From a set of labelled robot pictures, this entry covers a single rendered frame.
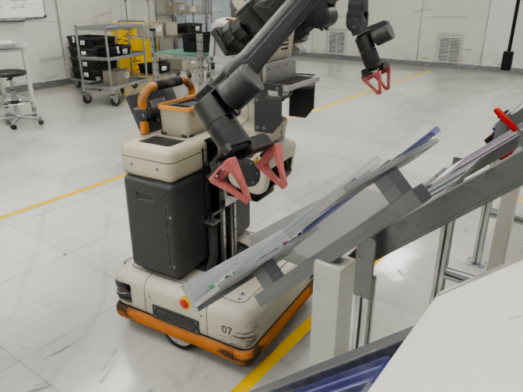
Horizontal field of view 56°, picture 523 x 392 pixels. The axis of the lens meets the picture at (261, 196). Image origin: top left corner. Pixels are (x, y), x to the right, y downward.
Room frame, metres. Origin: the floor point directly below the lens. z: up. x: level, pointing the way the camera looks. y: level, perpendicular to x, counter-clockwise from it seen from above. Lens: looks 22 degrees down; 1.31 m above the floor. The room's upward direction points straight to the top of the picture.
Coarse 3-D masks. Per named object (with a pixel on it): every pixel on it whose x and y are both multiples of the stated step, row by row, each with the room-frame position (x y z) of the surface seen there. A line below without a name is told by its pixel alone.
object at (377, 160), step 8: (376, 160) 0.66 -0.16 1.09; (360, 168) 0.68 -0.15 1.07; (368, 168) 0.67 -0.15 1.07; (352, 176) 0.69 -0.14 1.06; (360, 176) 0.68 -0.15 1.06; (344, 184) 0.69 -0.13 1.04; (320, 200) 0.72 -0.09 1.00; (312, 208) 0.73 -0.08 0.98; (304, 216) 0.74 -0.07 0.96; (296, 224) 0.75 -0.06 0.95; (280, 232) 0.77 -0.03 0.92; (288, 232) 0.76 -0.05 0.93; (272, 240) 0.78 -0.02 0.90; (264, 248) 0.79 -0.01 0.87; (256, 256) 0.81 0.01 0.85; (240, 264) 0.83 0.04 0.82; (248, 264) 0.84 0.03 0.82; (232, 272) 0.85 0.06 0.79
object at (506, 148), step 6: (516, 138) 1.54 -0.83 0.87; (486, 144) 1.59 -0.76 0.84; (504, 144) 1.55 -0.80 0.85; (510, 144) 1.54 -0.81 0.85; (516, 144) 1.53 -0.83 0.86; (498, 150) 1.56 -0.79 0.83; (504, 150) 1.55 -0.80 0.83; (510, 150) 1.54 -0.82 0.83; (486, 156) 1.58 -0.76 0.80; (492, 156) 1.57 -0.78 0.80; (498, 156) 1.56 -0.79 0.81; (486, 162) 1.58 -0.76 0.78; (492, 162) 1.57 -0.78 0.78; (480, 168) 1.59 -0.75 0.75
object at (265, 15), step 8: (248, 0) 1.44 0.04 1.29; (256, 0) 1.41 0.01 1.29; (264, 0) 1.38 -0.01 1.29; (272, 0) 1.35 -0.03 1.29; (280, 0) 1.33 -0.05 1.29; (240, 8) 1.45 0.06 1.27; (248, 8) 1.42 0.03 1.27; (256, 8) 1.40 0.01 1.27; (264, 8) 1.38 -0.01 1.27; (272, 8) 1.36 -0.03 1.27; (240, 16) 1.43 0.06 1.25; (264, 16) 1.40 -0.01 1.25
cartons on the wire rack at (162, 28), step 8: (152, 24) 7.37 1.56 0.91; (160, 24) 7.49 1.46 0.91; (168, 24) 7.61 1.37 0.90; (176, 24) 7.73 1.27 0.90; (144, 32) 7.31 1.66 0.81; (160, 32) 7.48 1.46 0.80; (168, 32) 7.60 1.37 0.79; (176, 32) 7.73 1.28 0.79; (176, 64) 7.83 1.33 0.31; (184, 64) 7.81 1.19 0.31; (192, 64) 7.97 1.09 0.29
